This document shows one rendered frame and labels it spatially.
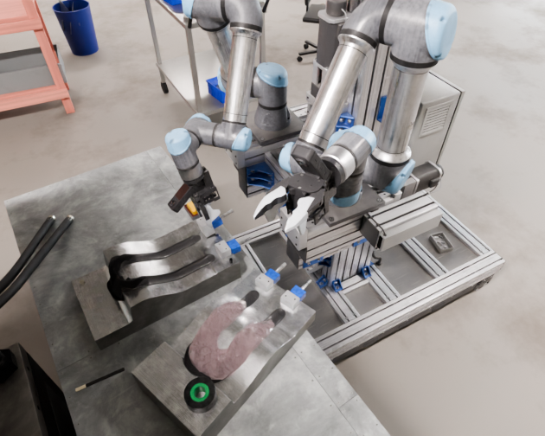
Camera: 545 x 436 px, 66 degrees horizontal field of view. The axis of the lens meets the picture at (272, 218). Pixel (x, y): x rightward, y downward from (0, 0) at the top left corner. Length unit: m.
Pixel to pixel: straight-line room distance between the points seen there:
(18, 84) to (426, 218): 3.42
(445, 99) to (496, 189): 1.79
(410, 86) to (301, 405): 0.90
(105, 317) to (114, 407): 0.27
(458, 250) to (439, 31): 1.69
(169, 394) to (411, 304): 1.37
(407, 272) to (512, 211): 1.15
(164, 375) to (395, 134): 0.89
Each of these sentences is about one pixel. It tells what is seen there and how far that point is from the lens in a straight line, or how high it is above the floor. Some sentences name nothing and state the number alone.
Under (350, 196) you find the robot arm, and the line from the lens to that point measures 1.02.
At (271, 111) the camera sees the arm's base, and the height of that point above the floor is 1.12.
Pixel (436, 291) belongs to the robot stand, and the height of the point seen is 0.23.
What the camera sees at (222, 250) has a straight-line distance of 1.43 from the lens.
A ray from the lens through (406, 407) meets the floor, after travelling 2.22.
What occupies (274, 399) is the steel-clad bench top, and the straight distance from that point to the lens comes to 1.29.
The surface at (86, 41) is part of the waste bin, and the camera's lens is 5.14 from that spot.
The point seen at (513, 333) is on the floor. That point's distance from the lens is 2.62.
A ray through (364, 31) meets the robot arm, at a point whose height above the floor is 1.61.
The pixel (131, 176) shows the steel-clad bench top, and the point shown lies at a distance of 1.97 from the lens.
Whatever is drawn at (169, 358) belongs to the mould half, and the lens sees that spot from 1.25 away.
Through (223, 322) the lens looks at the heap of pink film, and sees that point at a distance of 1.27.
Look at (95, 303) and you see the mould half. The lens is 1.48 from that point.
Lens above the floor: 2.01
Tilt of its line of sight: 46 degrees down
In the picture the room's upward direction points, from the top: straight up
